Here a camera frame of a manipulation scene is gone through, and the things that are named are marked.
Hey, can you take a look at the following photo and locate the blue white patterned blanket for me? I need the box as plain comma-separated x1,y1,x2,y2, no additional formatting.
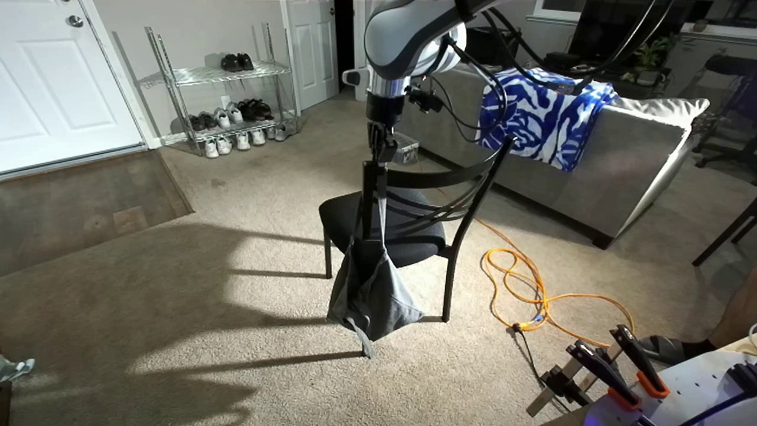
474,65,623,175

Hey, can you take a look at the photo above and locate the dark brown door mat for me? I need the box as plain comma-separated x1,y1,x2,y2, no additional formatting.
0,149,197,279

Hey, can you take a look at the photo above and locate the dark grey shoe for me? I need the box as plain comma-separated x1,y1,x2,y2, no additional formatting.
188,111,220,133

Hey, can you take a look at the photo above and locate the bare person leg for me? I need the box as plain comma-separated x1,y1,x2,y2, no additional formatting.
707,262,757,350

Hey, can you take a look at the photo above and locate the bulky black shoe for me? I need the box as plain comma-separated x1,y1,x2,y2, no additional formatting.
235,96,274,123

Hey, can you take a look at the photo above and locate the black office chair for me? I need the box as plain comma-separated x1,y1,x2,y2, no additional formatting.
693,49,757,172

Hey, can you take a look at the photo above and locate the white entry door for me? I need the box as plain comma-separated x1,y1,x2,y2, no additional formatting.
0,0,150,178

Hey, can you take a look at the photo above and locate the clear plastic box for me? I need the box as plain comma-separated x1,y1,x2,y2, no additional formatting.
391,130,422,165

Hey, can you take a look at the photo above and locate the thin black cable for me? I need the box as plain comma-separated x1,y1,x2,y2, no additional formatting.
506,321,558,393

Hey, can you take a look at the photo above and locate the green potted plant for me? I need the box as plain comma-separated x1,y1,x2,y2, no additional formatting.
630,32,681,90

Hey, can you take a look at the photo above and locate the black desk leg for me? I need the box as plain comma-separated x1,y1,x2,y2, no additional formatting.
692,197,757,269

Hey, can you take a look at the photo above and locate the black monitor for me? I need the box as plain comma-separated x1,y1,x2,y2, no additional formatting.
569,0,712,51

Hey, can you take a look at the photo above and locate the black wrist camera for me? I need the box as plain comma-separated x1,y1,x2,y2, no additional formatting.
405,79,446,113

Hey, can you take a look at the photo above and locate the black box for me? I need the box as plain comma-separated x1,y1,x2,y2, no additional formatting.
469,23,526,70

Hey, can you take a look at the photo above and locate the white panel door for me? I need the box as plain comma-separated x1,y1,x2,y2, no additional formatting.
281,0,342,113

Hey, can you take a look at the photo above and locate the silver wire shoe rack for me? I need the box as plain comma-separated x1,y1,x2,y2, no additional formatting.
110,20,305,161

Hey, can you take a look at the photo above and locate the orange extension cable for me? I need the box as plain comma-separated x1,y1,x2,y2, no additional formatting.
470,217,638,350

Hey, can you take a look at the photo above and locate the grey shoe with black sock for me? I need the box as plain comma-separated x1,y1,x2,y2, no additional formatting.
637,330,716,363

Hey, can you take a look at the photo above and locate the grey sofa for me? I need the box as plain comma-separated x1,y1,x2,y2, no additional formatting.
398,56,712,249

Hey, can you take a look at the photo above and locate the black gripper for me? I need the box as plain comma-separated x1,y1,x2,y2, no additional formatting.
368,91,409,163

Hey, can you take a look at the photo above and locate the white high-top sneaker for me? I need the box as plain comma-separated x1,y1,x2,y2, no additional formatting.
222,95,246,126

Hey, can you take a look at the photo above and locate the grey cloth bag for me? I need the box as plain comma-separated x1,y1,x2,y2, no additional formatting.
327,163,425,362

